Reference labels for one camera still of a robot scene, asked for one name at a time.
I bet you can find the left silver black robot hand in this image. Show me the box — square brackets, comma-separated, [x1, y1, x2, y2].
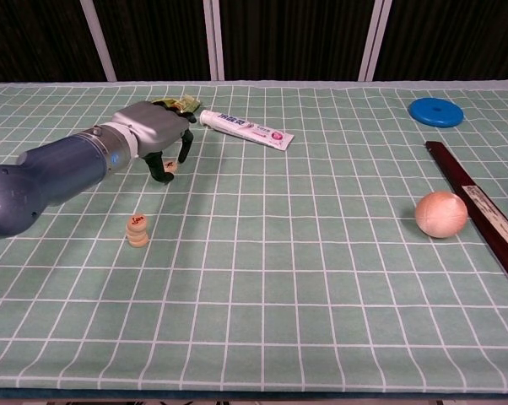
[111, 100, 199, 185]

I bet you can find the green crumpled snack packet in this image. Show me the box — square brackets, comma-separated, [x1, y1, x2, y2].
[150, 93, 202, 116]

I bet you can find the white toothpaste tube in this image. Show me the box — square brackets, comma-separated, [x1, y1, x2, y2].
[198, 108, 295, 152]

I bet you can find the green checked tablecloth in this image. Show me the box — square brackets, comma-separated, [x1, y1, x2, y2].
[0, 79, 508, 393]

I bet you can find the blue plastic disc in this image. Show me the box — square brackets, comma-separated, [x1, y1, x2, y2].
[408, 97, 466, 128]

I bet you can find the dark brown long box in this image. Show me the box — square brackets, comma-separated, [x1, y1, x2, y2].
[424, 140, 508, 296]

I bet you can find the peach-coloured wooden ball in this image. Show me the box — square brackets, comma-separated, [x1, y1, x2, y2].
[413, 190, 469, 240]

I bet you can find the white partition post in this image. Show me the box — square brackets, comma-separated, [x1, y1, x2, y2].
[79, 0, 118, 82]
[203, 0, 226, 81]
[358, 0, 386, 81]

